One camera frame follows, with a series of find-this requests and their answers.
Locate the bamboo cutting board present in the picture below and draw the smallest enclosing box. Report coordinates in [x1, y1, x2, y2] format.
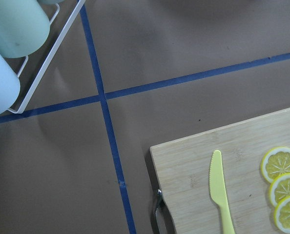
[150, 108, 290, 234]

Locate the yellow plastic knife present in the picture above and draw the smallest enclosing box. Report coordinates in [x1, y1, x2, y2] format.
[209, 150, 235, 234]

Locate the top lemon slice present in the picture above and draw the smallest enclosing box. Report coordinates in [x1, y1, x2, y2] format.
[260, 147, 290, 183]

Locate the lemon slice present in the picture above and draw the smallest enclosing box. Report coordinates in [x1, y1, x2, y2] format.
[269, 173, 290, 207]
[273, 196, 290, 234]
[260, 147, 290, 183]

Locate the light blue cup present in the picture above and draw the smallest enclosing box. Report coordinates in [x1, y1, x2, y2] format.
[0, 55, 21, 114]

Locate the green cup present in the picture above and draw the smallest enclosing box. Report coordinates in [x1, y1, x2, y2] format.
[0, 0, 50, 58]

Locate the middle lemon slice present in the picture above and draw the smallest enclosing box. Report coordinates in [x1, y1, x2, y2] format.
[269, 173, 290, 207]

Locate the bottom lemon slice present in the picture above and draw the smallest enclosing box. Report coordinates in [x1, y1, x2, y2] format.
[273, 196, 290, 234]

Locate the white wire cup rack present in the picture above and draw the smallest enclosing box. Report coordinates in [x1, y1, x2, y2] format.
[7, 0, 86, 114]

